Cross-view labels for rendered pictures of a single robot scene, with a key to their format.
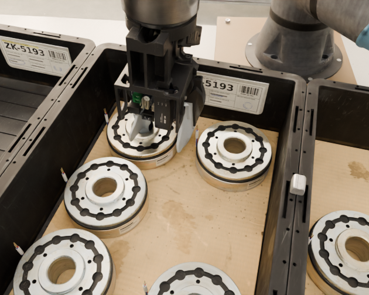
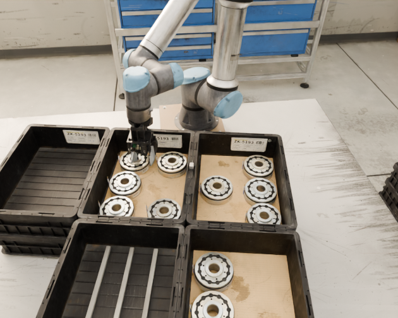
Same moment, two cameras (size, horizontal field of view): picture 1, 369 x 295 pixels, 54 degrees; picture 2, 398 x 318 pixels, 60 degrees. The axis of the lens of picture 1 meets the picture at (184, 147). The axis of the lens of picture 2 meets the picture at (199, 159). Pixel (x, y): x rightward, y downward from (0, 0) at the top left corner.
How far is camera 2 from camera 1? 0.70 m
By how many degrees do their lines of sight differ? 11
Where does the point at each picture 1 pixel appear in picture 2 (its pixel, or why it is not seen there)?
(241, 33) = (172, 113)
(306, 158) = (194, 158)
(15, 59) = (71, 139)
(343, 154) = (216, 158)
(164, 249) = (150, 200)
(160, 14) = (140, 119)
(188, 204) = (157, 184)
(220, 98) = (164, 143)
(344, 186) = (216, 170)
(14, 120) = (75, 165)
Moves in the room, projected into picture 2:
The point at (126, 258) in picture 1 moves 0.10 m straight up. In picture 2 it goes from (137, 204) to (133, 183)
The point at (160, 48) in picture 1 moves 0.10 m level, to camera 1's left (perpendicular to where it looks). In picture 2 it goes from (141, 129) to (107, 133)
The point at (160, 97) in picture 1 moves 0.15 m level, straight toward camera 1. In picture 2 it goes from (142, 144) to (152, 177)
